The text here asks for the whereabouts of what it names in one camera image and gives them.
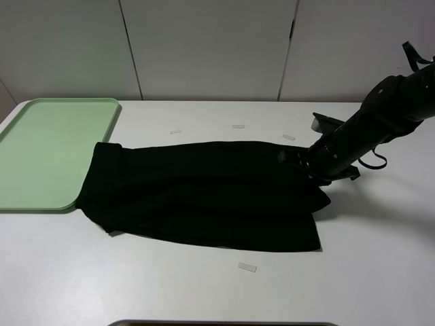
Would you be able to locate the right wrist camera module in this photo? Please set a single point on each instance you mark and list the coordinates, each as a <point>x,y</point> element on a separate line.
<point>324,124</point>

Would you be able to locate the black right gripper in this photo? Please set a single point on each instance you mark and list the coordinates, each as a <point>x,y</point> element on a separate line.
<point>321,161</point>

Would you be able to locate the clear tape marker back right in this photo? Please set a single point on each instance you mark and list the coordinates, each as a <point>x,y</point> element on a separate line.
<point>288,137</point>

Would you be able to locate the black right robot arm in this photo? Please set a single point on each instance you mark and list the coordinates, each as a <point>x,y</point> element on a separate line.
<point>394,108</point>

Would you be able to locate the clear tape marker front centre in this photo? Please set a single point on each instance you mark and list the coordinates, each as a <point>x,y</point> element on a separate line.
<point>247,267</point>

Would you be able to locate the light green plastic tray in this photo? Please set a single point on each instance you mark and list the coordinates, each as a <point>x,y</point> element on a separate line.
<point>46,151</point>

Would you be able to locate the black short sleeve shirt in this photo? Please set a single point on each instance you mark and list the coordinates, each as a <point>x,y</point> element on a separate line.
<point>236,195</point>

